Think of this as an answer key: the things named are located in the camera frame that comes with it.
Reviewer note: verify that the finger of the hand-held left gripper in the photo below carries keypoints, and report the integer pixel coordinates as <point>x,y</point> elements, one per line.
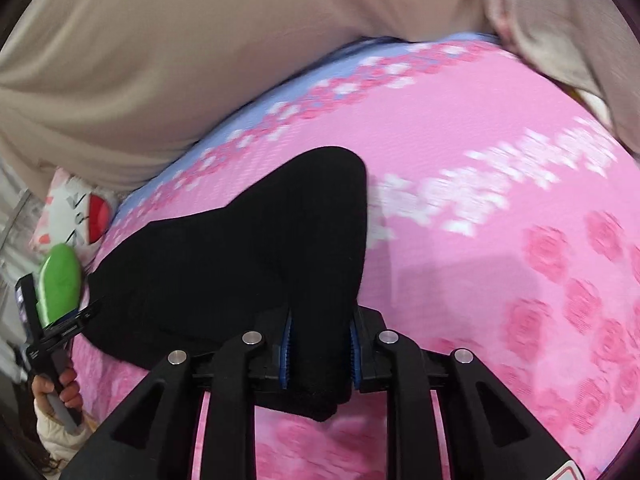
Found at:
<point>75,317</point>

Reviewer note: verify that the beige quilt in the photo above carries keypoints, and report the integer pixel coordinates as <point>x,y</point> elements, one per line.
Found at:
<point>165,60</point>

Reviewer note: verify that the pink floral bed sheet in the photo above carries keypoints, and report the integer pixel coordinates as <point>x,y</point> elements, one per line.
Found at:
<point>475,270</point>

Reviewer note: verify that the person's left forearm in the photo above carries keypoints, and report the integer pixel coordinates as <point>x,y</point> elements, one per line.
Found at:
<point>60,442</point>

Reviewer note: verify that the pale floral cloth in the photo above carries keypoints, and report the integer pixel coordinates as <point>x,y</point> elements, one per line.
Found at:
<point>565,25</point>

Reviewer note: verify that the person's left hand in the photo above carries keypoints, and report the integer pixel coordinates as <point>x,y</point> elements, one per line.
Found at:
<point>46,389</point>

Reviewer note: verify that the black pants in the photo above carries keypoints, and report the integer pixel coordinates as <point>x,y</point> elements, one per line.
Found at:
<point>240,270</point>

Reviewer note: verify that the white cartoon print pillow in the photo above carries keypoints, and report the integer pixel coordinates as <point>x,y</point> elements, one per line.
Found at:
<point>70,215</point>

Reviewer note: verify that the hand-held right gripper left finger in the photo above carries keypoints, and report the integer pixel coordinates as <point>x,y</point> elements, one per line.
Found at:
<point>285,356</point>

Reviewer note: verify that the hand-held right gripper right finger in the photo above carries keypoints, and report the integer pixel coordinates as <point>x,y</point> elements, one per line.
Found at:
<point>354,355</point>

